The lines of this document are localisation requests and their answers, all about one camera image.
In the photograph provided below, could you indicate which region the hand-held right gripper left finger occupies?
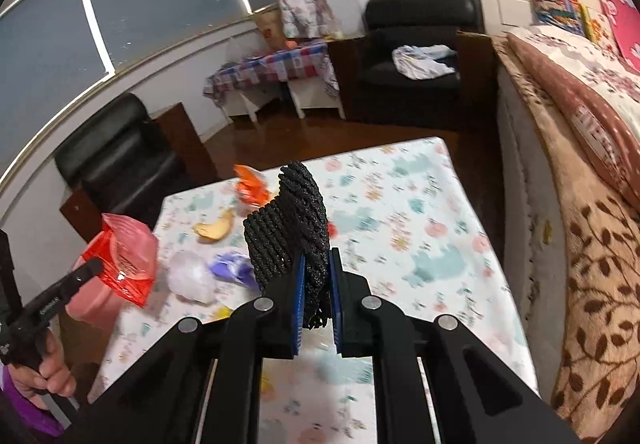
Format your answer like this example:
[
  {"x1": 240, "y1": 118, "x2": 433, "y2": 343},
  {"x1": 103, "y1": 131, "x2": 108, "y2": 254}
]
[{"x1": 80, "y1": 254, "x2": 307, "y2": 444}]

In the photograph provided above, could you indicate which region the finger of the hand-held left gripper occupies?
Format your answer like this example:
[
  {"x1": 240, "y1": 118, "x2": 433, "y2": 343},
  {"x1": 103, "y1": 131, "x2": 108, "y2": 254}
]
[{"x1": 59, "y1": 259, "x2": 104, "y2": 299}]

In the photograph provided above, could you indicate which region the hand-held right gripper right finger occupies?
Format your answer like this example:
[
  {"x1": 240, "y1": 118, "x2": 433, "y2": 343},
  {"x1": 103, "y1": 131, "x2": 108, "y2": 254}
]
[{"x1": 327, "y1": 248, "x2": 583, "y2": 444}]

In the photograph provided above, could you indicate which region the pink plastic bin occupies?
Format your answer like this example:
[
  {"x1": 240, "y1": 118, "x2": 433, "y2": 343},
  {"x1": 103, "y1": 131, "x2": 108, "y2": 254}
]
[{"x1": 65, "y1": 256, "x2": 123, "y2": 332}]

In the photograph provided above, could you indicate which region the red snack packet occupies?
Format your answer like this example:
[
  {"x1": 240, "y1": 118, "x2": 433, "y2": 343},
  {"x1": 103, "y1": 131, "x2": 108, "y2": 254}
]
[{"x1": 81, "y1": 213, "x2": 160, "y2": 309}]

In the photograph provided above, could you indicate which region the black foam net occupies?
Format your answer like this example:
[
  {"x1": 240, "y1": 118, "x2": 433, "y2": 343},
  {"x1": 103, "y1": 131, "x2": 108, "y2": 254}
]
[{"x1": 243, "y1": 161, "x2": 332, "y2": 331}]

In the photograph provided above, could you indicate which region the purple wrapper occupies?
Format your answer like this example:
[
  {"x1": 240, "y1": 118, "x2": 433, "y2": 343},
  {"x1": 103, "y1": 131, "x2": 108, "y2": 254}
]
[{"x1": 209, "y1": 248, "x2": 256, "y2": 287}]

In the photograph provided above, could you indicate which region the person's left forearm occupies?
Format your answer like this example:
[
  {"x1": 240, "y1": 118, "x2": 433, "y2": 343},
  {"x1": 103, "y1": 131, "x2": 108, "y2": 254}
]
[{"x1": 0, "y1": 369, "x2": 66, "y2": 440}]

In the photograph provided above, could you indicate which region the person's left hand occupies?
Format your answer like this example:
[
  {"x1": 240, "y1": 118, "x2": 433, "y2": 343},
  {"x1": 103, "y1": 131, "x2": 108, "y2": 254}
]
[{"x1": 10, "y1": 331, "x2": 77, "y2": 397}]

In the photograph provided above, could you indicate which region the floral bear print tablecloth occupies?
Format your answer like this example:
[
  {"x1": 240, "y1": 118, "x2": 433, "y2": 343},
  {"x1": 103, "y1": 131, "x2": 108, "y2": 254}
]
[{"x1": 87, "y1": 136, "x2": 541, "y2": 444}]

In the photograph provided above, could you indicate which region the crumpled white plastic bag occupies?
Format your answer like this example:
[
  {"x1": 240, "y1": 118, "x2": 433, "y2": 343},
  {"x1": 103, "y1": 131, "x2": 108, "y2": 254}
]
[{"x1": 166, "y1": 250, "x2": 217, "y2": 305}]

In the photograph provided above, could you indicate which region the orange snack packet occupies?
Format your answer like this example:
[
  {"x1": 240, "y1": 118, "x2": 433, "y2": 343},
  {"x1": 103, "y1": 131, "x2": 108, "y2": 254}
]
[{"x1": 233, "y1": 165, "x2": 273, "y2": 207}]

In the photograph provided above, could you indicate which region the black leather armchair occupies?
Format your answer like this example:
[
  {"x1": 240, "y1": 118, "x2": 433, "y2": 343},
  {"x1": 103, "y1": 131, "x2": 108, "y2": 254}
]
[
  {"x1": 54, "y1": 92, "x2": 218, "y2": 245},
  {"x1": 327, "y1": 0, "x2": 493, "y2": 132}
]

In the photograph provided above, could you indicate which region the white low table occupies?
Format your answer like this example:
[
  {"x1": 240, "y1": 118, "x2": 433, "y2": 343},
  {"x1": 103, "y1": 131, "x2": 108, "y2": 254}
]
[{"x1": 220, "y1": 76, "x2": 346, "y2": 125}]

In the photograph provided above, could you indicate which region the white mattress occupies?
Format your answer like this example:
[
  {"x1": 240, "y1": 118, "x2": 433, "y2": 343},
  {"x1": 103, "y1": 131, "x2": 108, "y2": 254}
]
[{"x1": 497, "y1": 68, "x2": 571, "y2": 400}]

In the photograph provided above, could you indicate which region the large curved window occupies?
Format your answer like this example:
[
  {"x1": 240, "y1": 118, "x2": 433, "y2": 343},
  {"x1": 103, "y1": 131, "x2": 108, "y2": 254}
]
[{"x1": 0, "y1": 0, "x2": 316, "y2": 175}]

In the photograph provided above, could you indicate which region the checked tablecloth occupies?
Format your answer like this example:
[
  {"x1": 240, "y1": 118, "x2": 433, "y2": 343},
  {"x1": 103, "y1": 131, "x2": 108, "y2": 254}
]
[{"x1": 204, "y1": 40, "x2": 341, "y2": 109}]

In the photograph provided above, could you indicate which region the white crumpled cloth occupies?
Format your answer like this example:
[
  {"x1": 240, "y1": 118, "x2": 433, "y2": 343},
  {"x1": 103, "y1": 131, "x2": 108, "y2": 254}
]
[{"x1": 391, "y1": 44, "x2": 458, "y2": 80}]

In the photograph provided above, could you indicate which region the bed with floral blanket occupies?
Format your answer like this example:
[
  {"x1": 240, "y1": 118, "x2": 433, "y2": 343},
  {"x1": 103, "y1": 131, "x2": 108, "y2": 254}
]
[{"x1": 492, "y1": 36, "x2": 640, "y2": 442}]

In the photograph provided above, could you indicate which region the brown paper bag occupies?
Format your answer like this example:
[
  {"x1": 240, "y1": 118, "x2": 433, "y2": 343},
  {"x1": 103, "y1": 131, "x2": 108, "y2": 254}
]
[{"x1": 255, "y1": 8, "x2": 286, "y2": 47}]

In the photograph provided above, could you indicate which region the pink rolled quilt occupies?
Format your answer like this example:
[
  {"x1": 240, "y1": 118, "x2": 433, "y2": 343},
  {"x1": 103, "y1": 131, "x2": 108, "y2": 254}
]
[{"x1": 507, "y1": 31, "x2": 640, "y2": 197}]

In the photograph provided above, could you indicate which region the white floral bed sheet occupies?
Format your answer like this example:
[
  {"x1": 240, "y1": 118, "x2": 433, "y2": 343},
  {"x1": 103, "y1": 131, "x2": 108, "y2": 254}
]
[{"x1": 530, "y1": 26, "x2": 640, "y2": 135}]

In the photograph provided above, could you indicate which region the pink cushion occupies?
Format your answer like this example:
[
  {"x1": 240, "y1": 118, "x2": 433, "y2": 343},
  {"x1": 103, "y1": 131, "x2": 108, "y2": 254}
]
[{"x1": 594, "y1": 0, "x2": 640, "y2": 59}]

